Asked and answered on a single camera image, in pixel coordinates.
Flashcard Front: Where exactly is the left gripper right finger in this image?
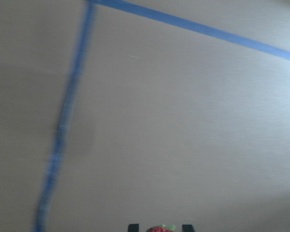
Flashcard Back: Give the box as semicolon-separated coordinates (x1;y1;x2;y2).
182;224;192;232

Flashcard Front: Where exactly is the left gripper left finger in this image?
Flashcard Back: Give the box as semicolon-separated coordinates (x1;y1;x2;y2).
128;224;139;232

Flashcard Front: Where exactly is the red strawberry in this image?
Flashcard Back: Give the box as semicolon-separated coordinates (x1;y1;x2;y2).
146;224;176;232

